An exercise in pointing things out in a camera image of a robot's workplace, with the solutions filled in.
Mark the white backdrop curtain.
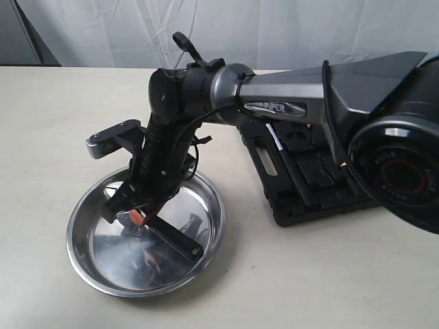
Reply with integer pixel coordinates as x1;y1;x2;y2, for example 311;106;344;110
1;1;438;69

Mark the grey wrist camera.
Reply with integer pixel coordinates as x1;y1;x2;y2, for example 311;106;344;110
86;119;145;159

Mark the black claw hammer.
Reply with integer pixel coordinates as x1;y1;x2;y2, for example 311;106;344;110
265;123;318;207

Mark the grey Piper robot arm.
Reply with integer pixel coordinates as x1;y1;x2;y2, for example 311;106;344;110
101;51;438;234

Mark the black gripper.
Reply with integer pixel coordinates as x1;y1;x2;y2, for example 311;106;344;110
104;117;198;226

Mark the black plastic tool case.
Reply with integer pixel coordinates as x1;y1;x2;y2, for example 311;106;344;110
238;121;378;227

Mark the round stainless steel tray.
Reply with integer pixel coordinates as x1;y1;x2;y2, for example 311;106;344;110
66;167;227;298

